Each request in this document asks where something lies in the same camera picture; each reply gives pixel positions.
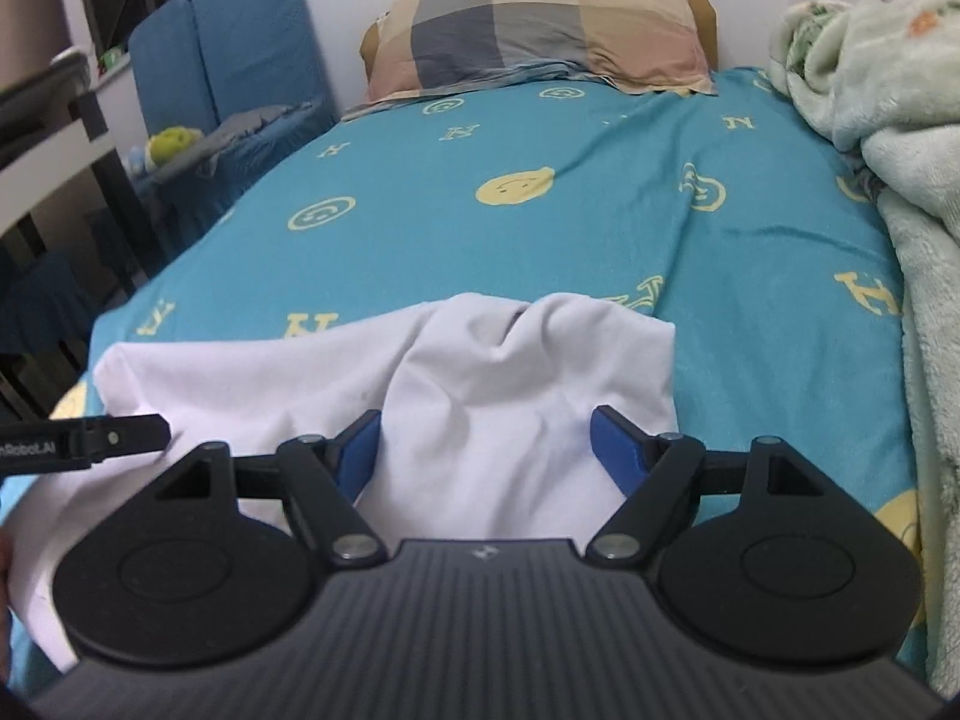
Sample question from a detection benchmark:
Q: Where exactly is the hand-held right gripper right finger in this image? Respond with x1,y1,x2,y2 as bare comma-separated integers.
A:
585,405,833,562

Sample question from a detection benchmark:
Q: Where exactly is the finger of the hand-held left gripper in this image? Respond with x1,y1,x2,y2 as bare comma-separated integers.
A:
79,412,172,464

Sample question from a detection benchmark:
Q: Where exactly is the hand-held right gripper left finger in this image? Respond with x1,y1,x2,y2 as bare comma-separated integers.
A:
154,409,387,567

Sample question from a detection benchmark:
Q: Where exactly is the white cloth garment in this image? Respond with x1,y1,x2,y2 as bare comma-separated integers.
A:
4,292,680,672

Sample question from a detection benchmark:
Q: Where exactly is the teal printed bed sheet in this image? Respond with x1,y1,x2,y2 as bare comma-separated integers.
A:
0,66,925,698

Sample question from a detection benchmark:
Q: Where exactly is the desk with black legs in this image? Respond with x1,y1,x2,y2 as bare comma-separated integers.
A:
0,49,167,421

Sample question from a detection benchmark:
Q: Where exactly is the yellow-green plush toy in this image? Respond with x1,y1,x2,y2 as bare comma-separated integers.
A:
131,126,207,175

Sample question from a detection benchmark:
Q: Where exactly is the grey cloth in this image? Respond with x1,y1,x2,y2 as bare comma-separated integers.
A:
191,101,323,160

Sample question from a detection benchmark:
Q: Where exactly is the blue covered chair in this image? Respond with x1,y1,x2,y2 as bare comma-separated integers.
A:
127,0,218,158
146,0,340,248

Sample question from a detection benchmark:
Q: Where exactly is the plaid pillow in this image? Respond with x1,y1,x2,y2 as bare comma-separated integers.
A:
364,0,719,102

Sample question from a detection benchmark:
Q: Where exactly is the pale green fleece blanket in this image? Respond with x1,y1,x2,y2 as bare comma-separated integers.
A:
765,0,960,698

